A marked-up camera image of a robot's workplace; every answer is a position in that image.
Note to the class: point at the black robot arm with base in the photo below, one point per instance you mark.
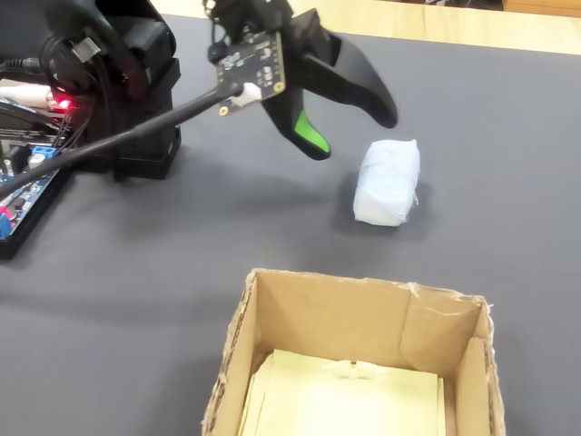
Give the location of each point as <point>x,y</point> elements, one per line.
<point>145,91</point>

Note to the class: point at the brown wooden board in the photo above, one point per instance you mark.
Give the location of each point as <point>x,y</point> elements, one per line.
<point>540,3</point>

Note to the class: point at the grey table mat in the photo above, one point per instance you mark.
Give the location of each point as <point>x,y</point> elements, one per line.
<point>136,318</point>

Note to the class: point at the servo driver board red light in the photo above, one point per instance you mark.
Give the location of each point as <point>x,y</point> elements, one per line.
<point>61,105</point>

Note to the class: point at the brown cardboard box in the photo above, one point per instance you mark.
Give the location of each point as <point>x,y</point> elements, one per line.
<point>340,318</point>

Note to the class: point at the pale blue block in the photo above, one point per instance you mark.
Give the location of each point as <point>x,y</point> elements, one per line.
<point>386,181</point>

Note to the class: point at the blue converter circuit board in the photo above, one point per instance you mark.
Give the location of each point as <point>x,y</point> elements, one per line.
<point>18,186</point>

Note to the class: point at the black camera circuit board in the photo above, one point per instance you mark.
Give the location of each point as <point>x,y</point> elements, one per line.
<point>254,63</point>

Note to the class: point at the yellow paper sheets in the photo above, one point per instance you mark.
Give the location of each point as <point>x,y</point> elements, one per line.
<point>340,409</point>

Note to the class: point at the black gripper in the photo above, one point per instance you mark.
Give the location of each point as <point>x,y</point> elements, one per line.
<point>313,36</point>

